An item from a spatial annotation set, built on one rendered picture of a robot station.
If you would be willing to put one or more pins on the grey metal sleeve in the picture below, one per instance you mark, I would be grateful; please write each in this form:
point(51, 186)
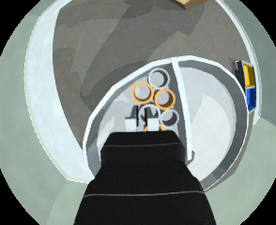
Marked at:
point(151, 104)
point(165, 76)
point(171, 122)

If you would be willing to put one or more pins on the grey rectangular tray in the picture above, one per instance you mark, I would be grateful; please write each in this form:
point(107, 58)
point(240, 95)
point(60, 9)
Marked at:
point(250, 92)

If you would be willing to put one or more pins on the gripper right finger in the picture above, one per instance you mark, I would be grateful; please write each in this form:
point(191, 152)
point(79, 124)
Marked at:
point(152, 122)

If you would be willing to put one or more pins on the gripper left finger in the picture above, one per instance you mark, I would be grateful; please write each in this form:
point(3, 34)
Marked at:
point(132, 122)

